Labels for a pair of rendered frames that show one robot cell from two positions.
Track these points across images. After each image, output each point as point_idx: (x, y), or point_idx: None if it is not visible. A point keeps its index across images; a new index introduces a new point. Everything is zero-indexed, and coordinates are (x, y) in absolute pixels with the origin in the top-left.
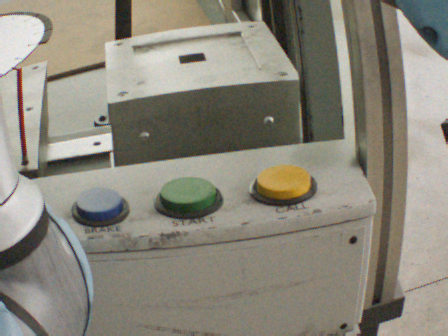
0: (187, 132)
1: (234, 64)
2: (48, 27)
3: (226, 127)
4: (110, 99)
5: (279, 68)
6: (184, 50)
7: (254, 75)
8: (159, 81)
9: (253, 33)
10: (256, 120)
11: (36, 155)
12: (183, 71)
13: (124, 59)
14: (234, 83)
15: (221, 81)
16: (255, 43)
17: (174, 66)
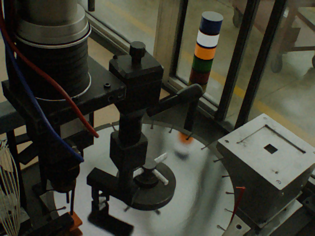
0: (291, 186)
1: (290, 150)
2: (204, 142)
3: (300, 179)
4: (277, 187)
5: (310, 149)
6: (260, 143)
7: (308, 157)
8: (279, 168)
9: (272, 124)
10: (306, 173)
11: (238, 218)
12: (279, 159)
13: (246, 154)
14: (309, 165)
15: (303, 165)
16: (282, 133)
17: (271, 156)
